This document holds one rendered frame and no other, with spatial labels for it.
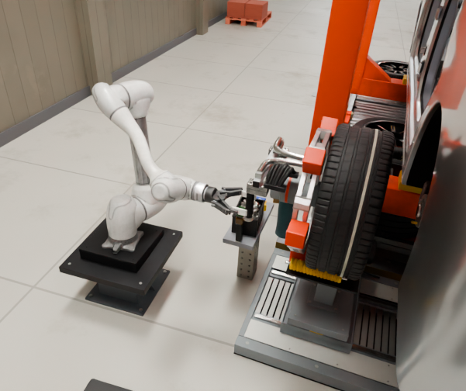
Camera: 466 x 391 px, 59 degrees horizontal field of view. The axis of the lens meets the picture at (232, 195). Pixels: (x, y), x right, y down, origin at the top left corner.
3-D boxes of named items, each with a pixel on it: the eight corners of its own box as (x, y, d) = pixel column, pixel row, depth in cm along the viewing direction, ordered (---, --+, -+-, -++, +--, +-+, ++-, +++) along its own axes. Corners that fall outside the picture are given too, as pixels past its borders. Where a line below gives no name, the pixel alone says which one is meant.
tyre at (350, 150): (399, 150, 137) (393, 122, 196) (329, 136, 143) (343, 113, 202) (353, 312, 161) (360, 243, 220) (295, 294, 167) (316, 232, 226)
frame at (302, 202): (296, 277, 179) (316, 171, 148) (281, 273, 180) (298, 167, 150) (318, 210, 222) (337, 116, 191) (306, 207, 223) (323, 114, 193)
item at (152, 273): (68, 305, 233) (58, 266, 216) (114, 250, 273) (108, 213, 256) (148, 329, 222) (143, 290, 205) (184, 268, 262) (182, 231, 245)
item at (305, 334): (348, 355, 205) (353, 343, 199) (279, 333, 214) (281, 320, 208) (358, 286, 244) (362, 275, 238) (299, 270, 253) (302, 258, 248)
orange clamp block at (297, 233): (307, 236, 165) (302, 250, 158) (288, 231, 167) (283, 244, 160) (310, 223, 161) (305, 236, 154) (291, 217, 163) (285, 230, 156)
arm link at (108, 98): (114, 106, 186) (136, 100, 196) (89, 78, 188) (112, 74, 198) (105, 126, 194) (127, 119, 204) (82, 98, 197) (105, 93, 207)
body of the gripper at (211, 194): (209, 195, 190) (228, 200, 188) (202, 205, 184) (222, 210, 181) (210, 181, 186) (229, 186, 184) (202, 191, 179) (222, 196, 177)
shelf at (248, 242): (252, 250, 216) (253, 246, 214) (222, 242, 220) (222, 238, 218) (274, 207, 249) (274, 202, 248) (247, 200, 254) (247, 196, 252)
